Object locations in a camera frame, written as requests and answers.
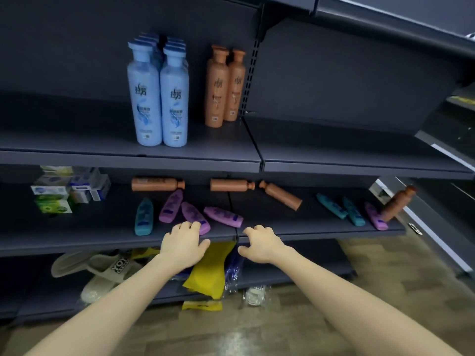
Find small yellow packet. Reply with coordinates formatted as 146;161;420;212
130;247;161;261

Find clear packet with white item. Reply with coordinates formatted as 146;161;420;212
243;285;271;307

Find person's left forearm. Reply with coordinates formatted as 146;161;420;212
24;254;194;356

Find person's right hand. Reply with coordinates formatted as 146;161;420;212
237;225;294;265

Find dark grey shelf board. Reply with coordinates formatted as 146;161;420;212
228;186;407;244
0;181;238;257
0;93;263;173
223;0;475;60
0;239;357;325
243;115;475;181

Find white slipper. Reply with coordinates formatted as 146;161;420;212
80;274;119;304
51;251;143;285

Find neighbouring grey shelving unit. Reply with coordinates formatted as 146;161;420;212
369;31;475;280

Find person's right forearm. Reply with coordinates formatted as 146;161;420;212
273;246;462;356

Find small purple bottle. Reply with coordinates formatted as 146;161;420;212
159;189;183;224
364;202;389;231
203;206;244;229
181;201;211;236

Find blue plastic packet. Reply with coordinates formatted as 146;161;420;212
224;254;245;293

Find person's left hand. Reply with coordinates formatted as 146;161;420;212
160;221;211;271

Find rows of light blue bottles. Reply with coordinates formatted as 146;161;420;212
127;32;190;148

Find slotted shelf upright post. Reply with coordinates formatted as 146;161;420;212
239;3;265;117

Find pile of small soap boxes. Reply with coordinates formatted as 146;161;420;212
30;166;111;215

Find yellow shelf label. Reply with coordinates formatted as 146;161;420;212
181;300;223;312

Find tall brown bottle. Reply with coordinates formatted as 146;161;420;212
204;45;229;128
224;49;247;122
259;180;303;211
210;178;256;192
131;177;186;192
380;185;417;222

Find yellow cloth packet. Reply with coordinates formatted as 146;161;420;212
183;241;237;301

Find small teal bottle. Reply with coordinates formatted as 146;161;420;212
134;197;154;236
342;197;366;227
316;193;349;220

